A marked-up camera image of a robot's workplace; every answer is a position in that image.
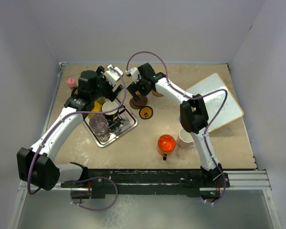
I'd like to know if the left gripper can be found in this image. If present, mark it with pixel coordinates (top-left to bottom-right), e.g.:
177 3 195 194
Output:
91 67 123 101

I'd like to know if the dark wood coaster top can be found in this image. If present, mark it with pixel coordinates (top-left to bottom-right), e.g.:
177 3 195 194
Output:
132 95 148 107

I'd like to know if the dark wood coaster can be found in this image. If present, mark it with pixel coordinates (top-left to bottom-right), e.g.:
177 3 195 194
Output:
132 95 148 107
129 99 139 109

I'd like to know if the orange black face coaster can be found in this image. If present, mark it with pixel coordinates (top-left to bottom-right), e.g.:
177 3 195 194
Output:
139 106 153 120

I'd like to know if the silver metal tray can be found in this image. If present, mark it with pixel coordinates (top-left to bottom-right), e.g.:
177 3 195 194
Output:
83 107 138 147

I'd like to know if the pink mug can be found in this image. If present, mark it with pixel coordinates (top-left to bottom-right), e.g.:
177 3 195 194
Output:
177 128 194 148

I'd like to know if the dark wood coaster bottom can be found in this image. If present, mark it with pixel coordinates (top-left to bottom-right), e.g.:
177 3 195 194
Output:
129 99 139 109

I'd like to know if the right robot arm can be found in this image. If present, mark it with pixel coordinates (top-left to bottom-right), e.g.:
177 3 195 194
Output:
126 63 227 188

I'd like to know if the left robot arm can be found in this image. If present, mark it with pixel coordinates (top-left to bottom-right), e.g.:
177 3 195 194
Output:
17 65 126 195

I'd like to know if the black and white mug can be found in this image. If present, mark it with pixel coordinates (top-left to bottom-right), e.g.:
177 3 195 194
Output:
102 101 125 125

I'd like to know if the green mug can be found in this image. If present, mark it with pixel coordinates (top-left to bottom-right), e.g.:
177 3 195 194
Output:
96 97 107 105

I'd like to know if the yellow mug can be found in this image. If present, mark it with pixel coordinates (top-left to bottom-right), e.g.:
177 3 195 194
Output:
88 102 102 119

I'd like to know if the pink cap bottle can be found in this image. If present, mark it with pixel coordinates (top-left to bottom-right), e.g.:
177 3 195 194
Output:
67 78 77 89

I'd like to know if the orange mug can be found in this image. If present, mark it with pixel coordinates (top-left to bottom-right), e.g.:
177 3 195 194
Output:
157 135 176 161

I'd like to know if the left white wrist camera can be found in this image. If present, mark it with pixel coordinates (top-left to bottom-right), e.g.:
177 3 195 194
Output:
103 64 123 86

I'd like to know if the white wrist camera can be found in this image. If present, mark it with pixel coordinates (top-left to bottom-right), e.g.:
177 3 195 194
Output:
125 67 140 83
103 64 123 86

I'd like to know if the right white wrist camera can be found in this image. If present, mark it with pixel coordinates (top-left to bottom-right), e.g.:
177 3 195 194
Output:
125 67 140 83

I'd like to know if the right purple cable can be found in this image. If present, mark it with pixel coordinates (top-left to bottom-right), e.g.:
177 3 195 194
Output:
126 51 229 206

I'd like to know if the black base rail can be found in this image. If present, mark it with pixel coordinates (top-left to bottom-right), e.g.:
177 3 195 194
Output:
61 169 230 199

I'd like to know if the white board wooden frame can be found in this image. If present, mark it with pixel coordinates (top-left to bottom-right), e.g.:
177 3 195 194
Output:
187 73 244 132

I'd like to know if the aluminium frame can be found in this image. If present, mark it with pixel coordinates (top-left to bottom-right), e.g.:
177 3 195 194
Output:
4 62 282 229

